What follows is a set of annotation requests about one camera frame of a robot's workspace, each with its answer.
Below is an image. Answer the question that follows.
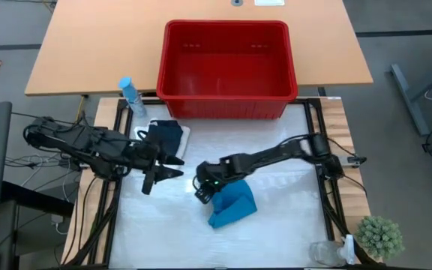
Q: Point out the black garment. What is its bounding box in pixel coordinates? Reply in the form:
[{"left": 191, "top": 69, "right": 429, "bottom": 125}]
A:
[{"left": 136, "top": 119, "right": 185, "bottom": 158}]

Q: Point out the white card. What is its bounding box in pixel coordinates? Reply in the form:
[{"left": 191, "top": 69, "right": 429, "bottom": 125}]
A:
[{"left": 253, "top": 0, "right": 287, "bottom": 7}]

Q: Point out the grey metal desk leg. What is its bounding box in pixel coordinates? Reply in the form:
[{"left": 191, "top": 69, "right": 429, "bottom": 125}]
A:
[{"left": 389, "top": 62, "right": 432, "bottom": 137}]

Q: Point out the clear spray bottle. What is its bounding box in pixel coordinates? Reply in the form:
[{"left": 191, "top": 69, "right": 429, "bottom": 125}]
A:
[{"left": 307, "top": 233, "right": 362, "bottom": 268}]

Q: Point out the yellow cable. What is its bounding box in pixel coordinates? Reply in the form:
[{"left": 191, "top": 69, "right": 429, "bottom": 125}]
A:
[{"left": 73, "top": 95, "right": 89, "bottom": 125}]

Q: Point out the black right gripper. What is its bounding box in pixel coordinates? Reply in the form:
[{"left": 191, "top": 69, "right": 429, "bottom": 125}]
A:
[{"left": 196, "top": 155, "right": 247, "bottom": 189}]

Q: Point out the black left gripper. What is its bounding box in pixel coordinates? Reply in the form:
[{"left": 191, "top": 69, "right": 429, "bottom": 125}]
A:
[{"left": 125, "top": 140, "right": 185, "bottom": 185}]

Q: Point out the black aluminium table frame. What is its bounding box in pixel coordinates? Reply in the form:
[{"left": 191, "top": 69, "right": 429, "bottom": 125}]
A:
[{"left": 60, "top": 96, "right": 389, "bottom": 270}]

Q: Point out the red plastic laundry bin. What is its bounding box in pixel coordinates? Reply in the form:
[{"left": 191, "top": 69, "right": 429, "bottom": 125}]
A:
[{"left": 156, "top": 19, "right": 299, "bottom": 120}]

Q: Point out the blue-capped clear water bottle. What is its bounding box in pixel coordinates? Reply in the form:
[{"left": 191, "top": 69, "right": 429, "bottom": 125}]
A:
[{"left": 118, "top": 76, "right": 149, "bottom": 118}]

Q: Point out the small green potted plant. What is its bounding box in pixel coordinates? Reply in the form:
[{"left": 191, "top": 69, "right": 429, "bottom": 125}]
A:
[{"left": 354, "top": 214, "right": 406, "bottom": 263}]

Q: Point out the black furniture base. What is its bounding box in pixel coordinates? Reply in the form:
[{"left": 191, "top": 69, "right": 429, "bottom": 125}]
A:
[{"left": 0, "top": 181, "right": 75, "bottom": 270}]

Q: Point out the white power adapter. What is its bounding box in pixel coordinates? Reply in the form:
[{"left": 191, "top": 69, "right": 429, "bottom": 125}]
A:
[{"left": 49, "top": 213, "right": 68, "bottom": 236}]

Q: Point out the white lace shirt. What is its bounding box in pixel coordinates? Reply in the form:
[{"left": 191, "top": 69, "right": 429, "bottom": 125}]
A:
[{"left": 133, "top": 118, "right": 192, "bottom": 161}]

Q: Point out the light brown wooden desk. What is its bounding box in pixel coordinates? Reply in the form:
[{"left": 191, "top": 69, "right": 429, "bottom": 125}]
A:
[{"left": 24, "top": 0, "right": 374, "bottom": 98}]

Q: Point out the teal garment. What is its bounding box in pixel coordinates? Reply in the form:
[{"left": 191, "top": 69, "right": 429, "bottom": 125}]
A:
[{"left": 207, "top": 178, "right": 258, "bottom": 230}]

